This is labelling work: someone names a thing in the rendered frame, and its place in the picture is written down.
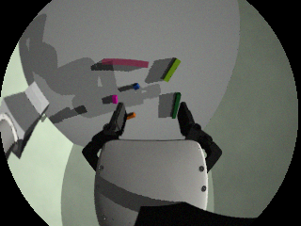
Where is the lime green rod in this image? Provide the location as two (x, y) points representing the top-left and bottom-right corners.
(163, 57), (181, 82)

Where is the short magenta block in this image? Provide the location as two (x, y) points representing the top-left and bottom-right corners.
(112, 95), (118, 104)

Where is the pink rod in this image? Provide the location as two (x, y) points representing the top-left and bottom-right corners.
(102, 58), (149, 68)

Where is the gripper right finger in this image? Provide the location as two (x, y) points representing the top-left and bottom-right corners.
(177, 102), (222, 173)

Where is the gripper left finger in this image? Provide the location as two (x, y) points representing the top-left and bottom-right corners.
(82, 103), (127, 171)

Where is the dark green rod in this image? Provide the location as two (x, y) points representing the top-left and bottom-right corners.
(171, 92), (182, 119)

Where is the orange rod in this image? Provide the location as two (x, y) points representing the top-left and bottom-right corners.
(126, 112), (135, 121)

